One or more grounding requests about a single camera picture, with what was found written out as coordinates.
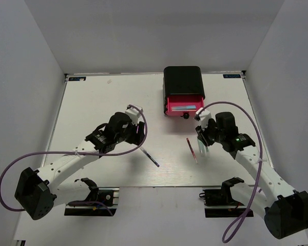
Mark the red pen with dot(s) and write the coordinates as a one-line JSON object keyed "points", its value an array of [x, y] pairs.
{"points": [[191, 149]]}

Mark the left blue label sticker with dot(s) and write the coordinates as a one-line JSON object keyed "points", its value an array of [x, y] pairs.
{"points": [[82, 78]]}

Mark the purple pen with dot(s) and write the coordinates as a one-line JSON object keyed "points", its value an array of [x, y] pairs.
{"points": [[150, 157]]}

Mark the black drawer cabinet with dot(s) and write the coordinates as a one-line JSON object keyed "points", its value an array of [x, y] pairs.
{"points": [[182, 80]]}

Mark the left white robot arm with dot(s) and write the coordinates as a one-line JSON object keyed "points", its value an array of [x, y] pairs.
{"points": [[38, 191]]}

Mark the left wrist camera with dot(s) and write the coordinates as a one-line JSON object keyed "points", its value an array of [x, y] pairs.
{"points": [[134, 113]]}

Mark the blue capped highlighter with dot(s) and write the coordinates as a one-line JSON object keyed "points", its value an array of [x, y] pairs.
{"points": [[189, 106]]}

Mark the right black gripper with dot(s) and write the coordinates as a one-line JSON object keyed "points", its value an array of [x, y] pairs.
{"points": [[202, 132]]}

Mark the right blue label sticker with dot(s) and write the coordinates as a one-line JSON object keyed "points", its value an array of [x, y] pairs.
{"points": [[231, 76]]}

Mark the pink drawer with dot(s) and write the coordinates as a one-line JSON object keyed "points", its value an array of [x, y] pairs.
{"points": [[183, 100]]}

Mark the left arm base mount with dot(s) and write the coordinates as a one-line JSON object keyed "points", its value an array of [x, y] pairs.
{"points": [[99, 202]]}

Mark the green capped highlighter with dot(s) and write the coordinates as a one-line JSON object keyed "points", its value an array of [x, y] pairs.
{"points": [[202, 148]]}

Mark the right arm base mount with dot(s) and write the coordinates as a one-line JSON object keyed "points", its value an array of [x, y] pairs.
{"points": [[218, 202]]}

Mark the orange capped highlighter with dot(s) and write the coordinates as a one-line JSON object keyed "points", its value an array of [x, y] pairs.
{"points": [[182, 109]]}

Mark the blue label sticker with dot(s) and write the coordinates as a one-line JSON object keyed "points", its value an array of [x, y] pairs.
{"points": [[231, 76], [82, 78]]}

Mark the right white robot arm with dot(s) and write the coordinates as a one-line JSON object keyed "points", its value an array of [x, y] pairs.
{"points": [[283, 209]]}

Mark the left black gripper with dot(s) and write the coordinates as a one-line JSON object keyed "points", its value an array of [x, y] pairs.
{"points": [[137, 138]]}

